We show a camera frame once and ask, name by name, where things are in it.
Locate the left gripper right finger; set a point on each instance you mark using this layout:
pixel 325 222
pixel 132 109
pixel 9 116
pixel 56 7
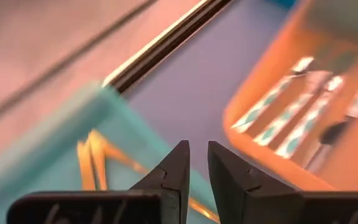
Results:
pixel 259 202

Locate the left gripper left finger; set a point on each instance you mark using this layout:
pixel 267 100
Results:
pixel 104 208

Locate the gold metal spoon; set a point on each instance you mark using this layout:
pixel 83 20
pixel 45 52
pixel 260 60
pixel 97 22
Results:
pixel 99 161

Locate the teal translucent plastic bin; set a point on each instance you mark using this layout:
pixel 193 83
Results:
pixel 57 140

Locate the orange translucent plastic bin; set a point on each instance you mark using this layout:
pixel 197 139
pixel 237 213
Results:
pixel 353 161

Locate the blue-grey table mat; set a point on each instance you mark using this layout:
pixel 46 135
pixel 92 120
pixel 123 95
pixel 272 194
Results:
pixel 197 93

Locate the blue plastic bin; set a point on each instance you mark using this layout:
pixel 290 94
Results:
pixel 283 2

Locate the black aluminium table frame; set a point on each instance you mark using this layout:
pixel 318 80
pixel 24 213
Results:
pixel 154 53

